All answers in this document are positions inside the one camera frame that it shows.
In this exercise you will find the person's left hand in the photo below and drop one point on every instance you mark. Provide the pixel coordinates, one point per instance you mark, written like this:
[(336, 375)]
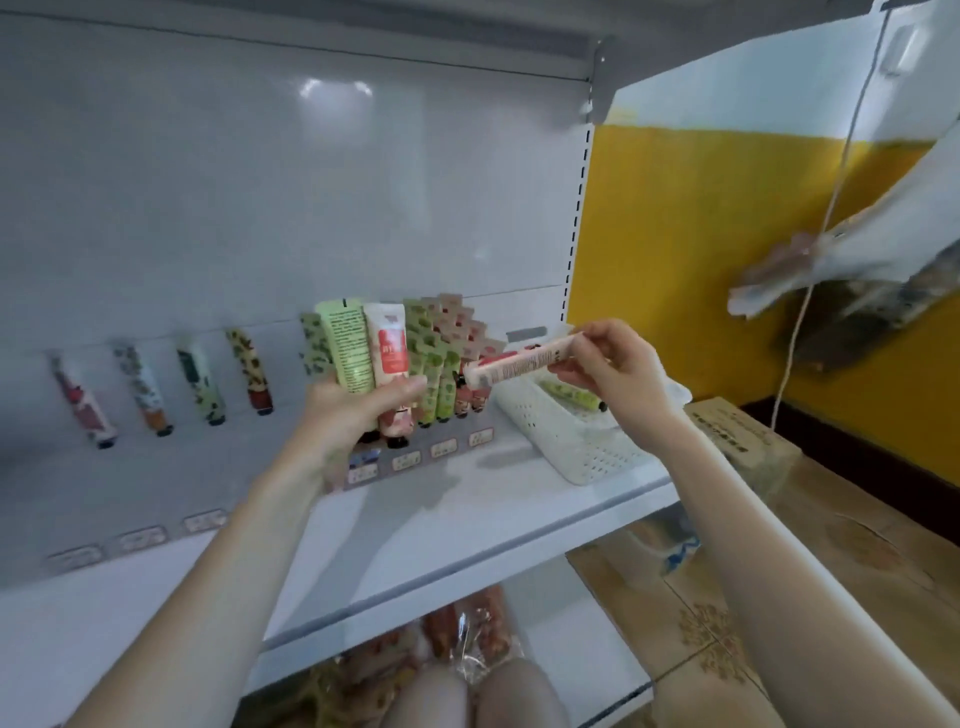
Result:
[(345, 428)]

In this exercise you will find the person's right hand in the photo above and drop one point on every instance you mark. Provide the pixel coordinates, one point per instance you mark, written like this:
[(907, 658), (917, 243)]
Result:
[(630, 390)]

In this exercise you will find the pile of green hand cream tubes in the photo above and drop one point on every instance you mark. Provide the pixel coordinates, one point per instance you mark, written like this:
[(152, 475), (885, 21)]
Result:
[(570, 396)]

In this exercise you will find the pale green hand cream tube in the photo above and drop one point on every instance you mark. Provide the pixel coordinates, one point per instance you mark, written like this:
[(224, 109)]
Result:
[(345, 345)]

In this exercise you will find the white perforated plastic basket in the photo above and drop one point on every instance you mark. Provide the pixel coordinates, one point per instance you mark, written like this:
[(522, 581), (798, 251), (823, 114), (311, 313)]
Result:
[(570, 447)]

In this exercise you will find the red white hand cream tube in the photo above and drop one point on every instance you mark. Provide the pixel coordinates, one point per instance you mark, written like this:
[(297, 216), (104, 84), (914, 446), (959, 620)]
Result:
[(389, 345), (518, 363)]

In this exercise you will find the row of hand cream tubes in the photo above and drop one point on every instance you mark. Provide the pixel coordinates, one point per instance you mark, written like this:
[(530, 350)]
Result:
[(248, 368)]

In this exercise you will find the white metal shelf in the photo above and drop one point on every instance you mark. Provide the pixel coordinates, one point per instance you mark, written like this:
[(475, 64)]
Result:
[(150, 600)]

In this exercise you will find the person's right forearm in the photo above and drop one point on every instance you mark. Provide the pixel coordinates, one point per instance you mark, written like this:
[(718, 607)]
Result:
[(795, 600)]

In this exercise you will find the person's left forearm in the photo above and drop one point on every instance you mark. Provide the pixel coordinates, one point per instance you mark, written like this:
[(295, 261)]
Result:
[(210, 615)]

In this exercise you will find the person's left leg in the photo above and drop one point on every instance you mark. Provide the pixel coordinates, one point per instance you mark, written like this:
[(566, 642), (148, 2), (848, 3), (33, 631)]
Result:
[(432, 698)]

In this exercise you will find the person's leg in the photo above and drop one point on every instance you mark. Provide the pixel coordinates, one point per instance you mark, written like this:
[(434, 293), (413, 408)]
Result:
[(432, 698), (525, 695)]

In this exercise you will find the person's right leg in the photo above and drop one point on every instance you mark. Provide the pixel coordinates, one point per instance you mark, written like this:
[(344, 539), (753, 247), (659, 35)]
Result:
[(525, 695)]

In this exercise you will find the small brown cardboard box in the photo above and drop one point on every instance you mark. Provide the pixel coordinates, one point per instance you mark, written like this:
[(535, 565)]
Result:
[(743, 443)]

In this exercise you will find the pile of snack packets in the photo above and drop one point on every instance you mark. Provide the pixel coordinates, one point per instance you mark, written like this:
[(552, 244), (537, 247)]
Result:
[(450, 630)]

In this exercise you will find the clear divider tray with labels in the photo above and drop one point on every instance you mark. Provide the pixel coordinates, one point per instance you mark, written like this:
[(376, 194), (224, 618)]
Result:
[(72, 558)]

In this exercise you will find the white wall switch box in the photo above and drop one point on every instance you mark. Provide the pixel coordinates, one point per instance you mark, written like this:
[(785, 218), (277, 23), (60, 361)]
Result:
[(905, 48)]

